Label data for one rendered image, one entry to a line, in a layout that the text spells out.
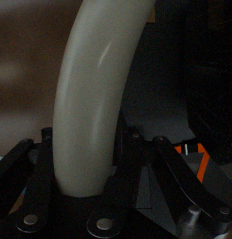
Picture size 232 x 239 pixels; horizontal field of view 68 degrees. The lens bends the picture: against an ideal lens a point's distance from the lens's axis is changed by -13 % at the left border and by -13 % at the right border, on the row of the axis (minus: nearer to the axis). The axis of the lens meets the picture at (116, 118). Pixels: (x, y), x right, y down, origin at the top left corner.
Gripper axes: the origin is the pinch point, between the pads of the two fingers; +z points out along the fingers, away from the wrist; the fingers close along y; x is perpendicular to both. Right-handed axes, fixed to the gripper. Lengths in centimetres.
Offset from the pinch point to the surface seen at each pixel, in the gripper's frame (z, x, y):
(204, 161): 82, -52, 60
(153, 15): 83, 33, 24
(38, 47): 94, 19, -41
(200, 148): 77, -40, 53
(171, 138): 85, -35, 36
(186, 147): 80, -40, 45
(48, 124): 95, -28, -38
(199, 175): 82, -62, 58
